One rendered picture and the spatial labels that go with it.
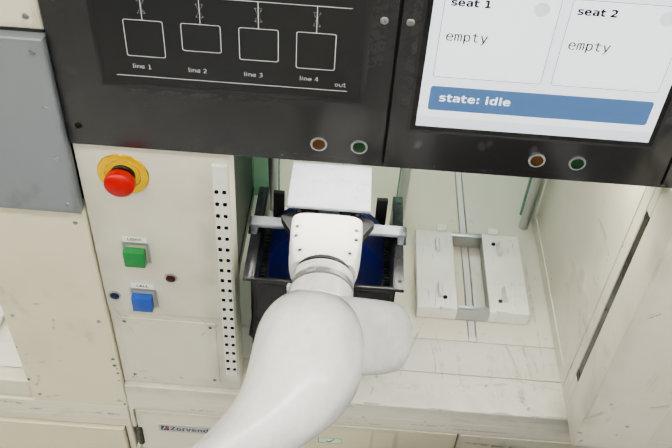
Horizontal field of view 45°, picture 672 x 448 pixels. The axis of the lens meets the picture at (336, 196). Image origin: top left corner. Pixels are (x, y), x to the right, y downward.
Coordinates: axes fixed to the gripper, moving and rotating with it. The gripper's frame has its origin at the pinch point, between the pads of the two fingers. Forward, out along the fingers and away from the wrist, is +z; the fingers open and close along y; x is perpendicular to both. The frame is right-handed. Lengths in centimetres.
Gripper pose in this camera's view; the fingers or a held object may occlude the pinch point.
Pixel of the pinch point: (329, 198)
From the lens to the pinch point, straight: 118.8
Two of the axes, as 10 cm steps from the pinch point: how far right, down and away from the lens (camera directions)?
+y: 10.0, 0.7, -0.1
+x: 0.5, -7.4, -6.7
